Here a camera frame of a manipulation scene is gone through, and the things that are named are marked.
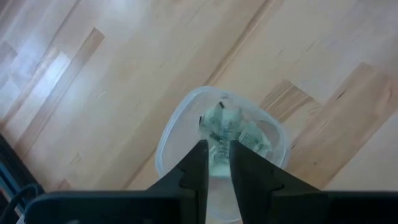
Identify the green white sweetener packet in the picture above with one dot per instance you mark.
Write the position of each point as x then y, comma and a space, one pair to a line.
253, 140
224, 123

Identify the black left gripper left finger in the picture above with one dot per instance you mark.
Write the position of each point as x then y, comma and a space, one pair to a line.
186, 193

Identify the clear plastic bin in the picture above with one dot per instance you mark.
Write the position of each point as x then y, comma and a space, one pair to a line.
177, 133

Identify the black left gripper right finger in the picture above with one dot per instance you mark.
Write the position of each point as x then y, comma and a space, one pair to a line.
258, 193

